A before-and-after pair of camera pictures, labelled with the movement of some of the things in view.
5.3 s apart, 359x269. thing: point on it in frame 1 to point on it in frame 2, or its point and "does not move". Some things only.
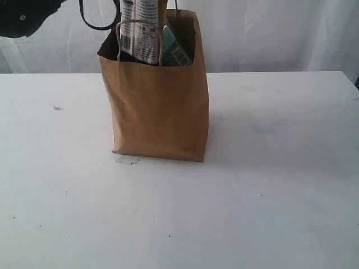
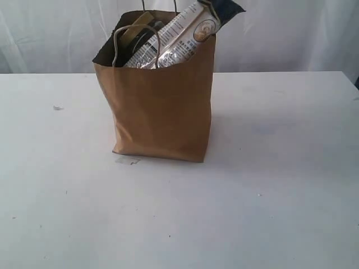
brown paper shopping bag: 160,111 does not move
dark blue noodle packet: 139,33 to 184,33
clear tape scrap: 130,161 does not move
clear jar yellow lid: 173,54 to 135,35
